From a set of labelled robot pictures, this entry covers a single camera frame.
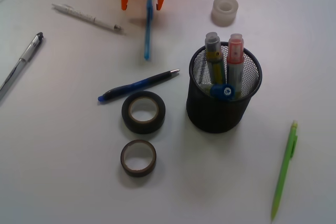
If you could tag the blue whiteboard marker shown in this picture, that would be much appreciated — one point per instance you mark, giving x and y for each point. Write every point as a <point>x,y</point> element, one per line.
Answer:
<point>222,92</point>

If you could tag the light blue pen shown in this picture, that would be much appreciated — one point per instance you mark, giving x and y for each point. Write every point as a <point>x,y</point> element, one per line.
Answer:
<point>149,17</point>

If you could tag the black whiteboard marker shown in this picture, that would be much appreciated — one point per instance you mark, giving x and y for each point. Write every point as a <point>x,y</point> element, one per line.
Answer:
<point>215,58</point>

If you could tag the black mesh pen holder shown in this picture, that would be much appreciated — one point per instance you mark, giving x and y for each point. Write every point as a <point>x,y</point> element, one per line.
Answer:
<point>210,114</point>

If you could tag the white pen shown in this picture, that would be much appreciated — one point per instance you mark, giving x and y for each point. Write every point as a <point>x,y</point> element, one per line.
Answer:
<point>65,9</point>

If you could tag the green mechanical pencil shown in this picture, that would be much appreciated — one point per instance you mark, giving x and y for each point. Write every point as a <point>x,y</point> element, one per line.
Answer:
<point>288,154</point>

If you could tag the small black tape roll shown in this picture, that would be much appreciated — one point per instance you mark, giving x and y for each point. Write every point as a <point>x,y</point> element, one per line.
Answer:
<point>138,158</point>

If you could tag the silver black-capped pen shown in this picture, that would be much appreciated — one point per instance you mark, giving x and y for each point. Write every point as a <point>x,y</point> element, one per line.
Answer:
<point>22,62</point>

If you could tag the red whiteboard marker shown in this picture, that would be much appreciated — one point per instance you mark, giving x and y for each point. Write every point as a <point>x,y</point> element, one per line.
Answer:
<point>235,63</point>

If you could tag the clear tape roll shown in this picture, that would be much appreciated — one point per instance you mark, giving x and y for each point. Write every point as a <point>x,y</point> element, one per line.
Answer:
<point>224,12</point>

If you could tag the large black tape roll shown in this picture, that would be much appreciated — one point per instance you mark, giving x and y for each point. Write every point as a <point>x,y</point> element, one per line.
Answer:
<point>148,126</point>

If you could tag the dark blue retractable pen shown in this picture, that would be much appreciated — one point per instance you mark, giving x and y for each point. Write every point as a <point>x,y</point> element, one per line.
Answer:
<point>142,84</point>

